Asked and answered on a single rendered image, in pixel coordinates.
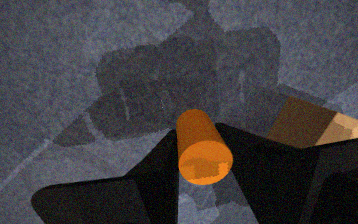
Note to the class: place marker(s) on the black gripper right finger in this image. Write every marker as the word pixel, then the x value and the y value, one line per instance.
pixel 280 182

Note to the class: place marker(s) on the orange cylinder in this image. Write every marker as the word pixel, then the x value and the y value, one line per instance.
pixel 203 156

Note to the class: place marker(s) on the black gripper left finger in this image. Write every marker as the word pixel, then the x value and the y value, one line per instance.
pixel 147 194

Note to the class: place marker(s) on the tan square block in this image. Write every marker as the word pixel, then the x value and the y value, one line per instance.
pixel 304 124

